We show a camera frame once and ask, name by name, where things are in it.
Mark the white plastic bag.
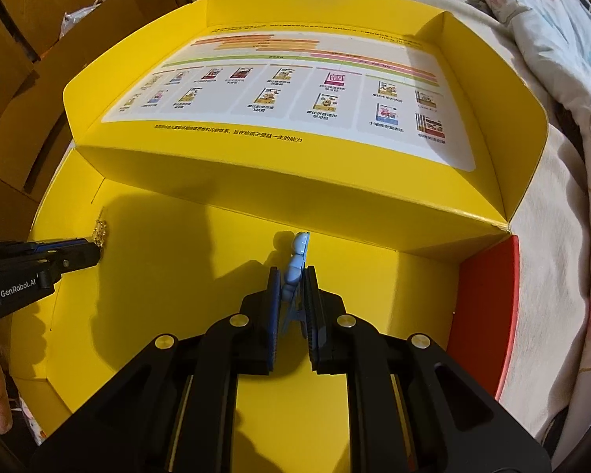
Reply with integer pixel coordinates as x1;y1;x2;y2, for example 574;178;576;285
59;0;119;37

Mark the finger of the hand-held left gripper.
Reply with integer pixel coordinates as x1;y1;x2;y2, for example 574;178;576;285
0;238;93;258
0;245;102;277

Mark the light blue printed quilt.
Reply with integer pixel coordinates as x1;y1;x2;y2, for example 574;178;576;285
468;0;591;306

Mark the yellow cardboard box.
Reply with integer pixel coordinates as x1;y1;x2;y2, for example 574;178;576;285
10;0;550;434

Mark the wooden wardrobe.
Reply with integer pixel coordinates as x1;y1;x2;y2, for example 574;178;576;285
0;0;217;237

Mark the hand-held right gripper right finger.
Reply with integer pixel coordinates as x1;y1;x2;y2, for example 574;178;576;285
303;265;555;473

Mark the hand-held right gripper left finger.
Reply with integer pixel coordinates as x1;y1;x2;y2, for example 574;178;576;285
30;266;282;473

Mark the light blue figure clip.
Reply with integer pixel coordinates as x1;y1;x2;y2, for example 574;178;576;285
280;231;310;338

